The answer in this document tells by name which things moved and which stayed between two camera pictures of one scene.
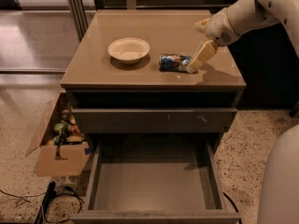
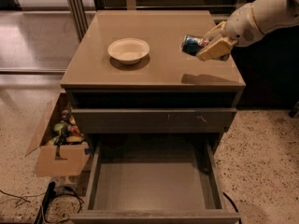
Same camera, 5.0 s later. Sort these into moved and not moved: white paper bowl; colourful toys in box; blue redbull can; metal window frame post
Moved: blue redbull can
Not moved: colourful toys in box; white paper bowl; metal window frame post
